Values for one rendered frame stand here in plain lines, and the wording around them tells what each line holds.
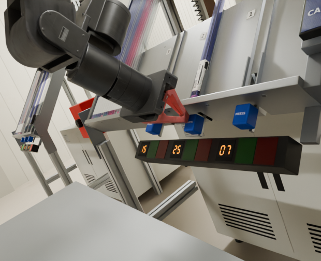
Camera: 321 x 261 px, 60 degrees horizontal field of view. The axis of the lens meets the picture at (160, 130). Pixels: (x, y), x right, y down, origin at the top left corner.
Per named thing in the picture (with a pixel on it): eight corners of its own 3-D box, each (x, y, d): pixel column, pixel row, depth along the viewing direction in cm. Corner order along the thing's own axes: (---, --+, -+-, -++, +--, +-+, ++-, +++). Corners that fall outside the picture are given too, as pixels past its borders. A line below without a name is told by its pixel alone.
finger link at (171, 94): (175, 104, 52) (134, 81, 47) (202, 99, 46) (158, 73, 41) (165, 138, 50) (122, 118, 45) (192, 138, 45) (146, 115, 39)
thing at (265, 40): (318, 92, 34) (305, 80, 32) (98, 125, 87) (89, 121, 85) (335, -31, 38) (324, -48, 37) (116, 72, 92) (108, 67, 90)
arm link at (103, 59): (55, 82, 37) (70, 70, 33) (71, 39, 39) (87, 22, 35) (101, 103, 41) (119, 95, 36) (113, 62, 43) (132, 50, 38)
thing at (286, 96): (326, 110, 35) (297, 84, 31) (104, 132, 88) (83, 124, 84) (327, 101, 35) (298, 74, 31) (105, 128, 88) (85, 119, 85)
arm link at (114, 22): (7, 52, 34) (34, 30, 28) (39, -19, 38) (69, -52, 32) (88, 95, 42) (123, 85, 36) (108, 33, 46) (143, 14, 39)
